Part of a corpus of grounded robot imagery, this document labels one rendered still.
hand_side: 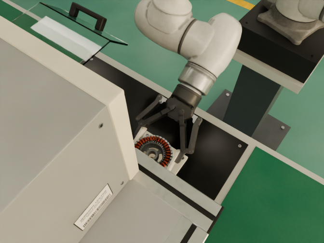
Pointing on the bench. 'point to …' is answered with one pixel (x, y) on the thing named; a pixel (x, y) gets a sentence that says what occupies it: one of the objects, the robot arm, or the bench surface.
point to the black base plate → (207, 142)
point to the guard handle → (88, 15)
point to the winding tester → (57, 142)
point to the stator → (167, 154)
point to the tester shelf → (155, 210)
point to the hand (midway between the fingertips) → (152, 154)
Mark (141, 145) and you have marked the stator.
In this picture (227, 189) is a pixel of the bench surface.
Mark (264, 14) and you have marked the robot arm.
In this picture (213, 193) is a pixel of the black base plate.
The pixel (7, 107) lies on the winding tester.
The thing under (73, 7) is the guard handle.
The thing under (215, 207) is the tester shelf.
